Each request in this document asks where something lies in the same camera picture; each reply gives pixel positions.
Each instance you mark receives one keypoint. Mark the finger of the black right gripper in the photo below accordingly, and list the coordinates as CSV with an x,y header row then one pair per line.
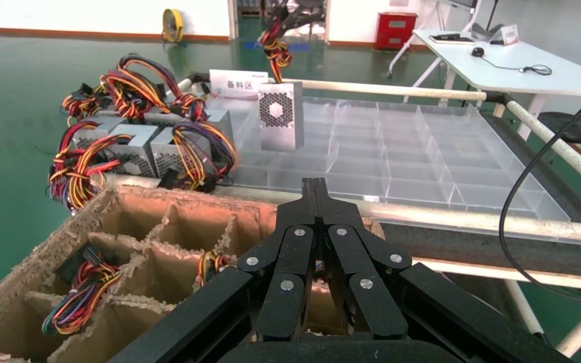
x,y
308,17
279,17

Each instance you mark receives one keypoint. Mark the white card stand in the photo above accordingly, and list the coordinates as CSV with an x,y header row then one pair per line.
x,y
510,35

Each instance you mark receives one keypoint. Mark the white desk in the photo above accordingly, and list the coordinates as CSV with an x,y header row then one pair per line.
x,y
561,82

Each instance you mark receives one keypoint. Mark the cardboard box with dividers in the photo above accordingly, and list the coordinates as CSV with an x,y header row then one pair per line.
x,y
135,220

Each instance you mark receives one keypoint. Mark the red metal cabinet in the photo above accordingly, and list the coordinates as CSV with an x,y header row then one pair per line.
x,y
396,30

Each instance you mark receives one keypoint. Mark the black round stool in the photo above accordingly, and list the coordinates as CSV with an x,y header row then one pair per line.
x,y
571,128

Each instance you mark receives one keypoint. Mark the black tablet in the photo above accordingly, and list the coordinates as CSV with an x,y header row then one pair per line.
x,y
451,37

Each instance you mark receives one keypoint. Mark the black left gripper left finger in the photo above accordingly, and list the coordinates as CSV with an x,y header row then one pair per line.
x,y
285,280

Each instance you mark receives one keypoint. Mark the white sign with black characters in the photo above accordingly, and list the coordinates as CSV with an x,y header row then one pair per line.
x,y
238,82

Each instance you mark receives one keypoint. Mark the clear acrylic divider tray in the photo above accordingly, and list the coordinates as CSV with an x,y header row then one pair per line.
x,y
396,150

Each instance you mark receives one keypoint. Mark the yellow drum fan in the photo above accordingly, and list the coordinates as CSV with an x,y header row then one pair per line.
x,y
172,25

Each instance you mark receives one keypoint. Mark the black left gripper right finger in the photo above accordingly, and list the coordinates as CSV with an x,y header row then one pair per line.
x,y
365,295

